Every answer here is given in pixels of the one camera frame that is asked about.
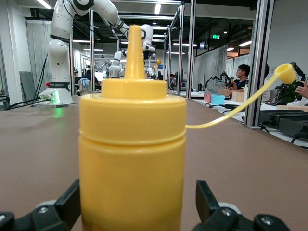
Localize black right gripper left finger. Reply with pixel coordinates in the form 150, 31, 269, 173
16, 178, 81, 231

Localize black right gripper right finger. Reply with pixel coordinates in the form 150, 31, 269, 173
192, 180, 241, 231

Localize yellow mustard squeeze bottle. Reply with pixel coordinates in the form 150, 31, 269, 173
78, 24, 298, 231

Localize seated person in blue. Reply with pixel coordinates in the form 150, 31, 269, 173
78, 69, 102, 93

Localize light blue box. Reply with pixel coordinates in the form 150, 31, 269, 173
211, 94, 226, 105

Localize person with glasses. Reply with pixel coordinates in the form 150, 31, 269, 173
226, 64, 251, 97

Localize wooden box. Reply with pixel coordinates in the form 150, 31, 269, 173
231, 90, 245, 102

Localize grey leaning board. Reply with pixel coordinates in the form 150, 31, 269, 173
18, 70, 37, 103

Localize green potted plant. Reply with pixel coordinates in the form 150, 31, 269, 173
274, 80, 303, 104

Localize person in white shirt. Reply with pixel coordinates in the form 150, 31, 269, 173
294, 80, 308, 106

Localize aluminium frame post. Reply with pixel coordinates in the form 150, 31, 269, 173
188, 0, 197, 100
89, 9, 95, 93
177, 4, 185, 98

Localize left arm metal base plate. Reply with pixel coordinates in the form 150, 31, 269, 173
32, 101, 75, 108

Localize aluminium camera mount post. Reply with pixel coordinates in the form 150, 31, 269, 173
243, 0, 276, 129

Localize black left arm base cable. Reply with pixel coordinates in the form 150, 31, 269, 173
3, 95, 52, 111

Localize black equipment rail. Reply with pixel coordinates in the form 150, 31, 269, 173
257, 109, 308, 143

